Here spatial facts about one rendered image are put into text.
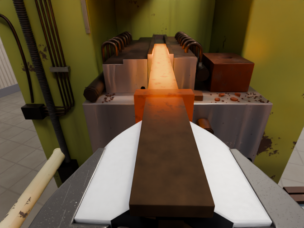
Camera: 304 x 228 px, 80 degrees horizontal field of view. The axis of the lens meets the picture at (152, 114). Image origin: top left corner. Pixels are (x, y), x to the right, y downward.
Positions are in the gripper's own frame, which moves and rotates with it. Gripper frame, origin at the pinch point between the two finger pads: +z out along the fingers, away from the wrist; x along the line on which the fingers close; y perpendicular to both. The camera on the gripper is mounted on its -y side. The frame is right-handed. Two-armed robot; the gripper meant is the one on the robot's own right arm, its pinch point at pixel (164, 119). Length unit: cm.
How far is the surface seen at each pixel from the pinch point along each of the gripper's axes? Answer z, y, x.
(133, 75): 27.7, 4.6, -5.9
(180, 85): 27.7, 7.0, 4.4
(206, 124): 19.1, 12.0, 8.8
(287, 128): 42, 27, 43
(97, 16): 49, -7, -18
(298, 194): 20, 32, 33
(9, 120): 171, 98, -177
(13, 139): 134, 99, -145
